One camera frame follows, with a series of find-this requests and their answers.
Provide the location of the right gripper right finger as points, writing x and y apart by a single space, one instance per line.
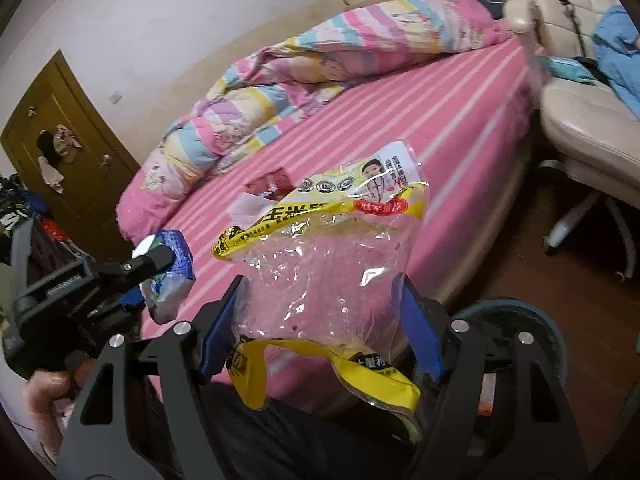
423 321

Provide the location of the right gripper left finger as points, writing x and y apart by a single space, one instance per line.
216 339

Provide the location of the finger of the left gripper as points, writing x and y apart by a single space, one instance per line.
135 271

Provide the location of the white blue wrapper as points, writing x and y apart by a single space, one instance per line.
164 292

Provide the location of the clear yellow plastic bag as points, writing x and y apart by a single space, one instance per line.
319 279

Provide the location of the white tissue sheet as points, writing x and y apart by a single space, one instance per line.
247 208

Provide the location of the small red wrapper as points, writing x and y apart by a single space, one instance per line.
273 185

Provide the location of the dark round trash bin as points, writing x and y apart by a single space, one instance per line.
522 348

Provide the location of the person's left hand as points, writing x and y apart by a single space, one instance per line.
40 393

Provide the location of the cluttered clothes shelf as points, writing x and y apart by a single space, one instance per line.
19 205

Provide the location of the clothes hanging on door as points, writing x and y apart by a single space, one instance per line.
58 148

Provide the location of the brown wooden door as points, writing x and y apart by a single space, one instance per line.
94 181

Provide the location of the pink striped bed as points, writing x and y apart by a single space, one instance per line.
319 172

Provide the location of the cream leather office chair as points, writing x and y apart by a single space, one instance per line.
581 115

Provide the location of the colourful striped cartoon quilt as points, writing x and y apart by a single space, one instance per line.
265 94

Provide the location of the blue garment on chair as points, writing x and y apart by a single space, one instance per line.
615 42

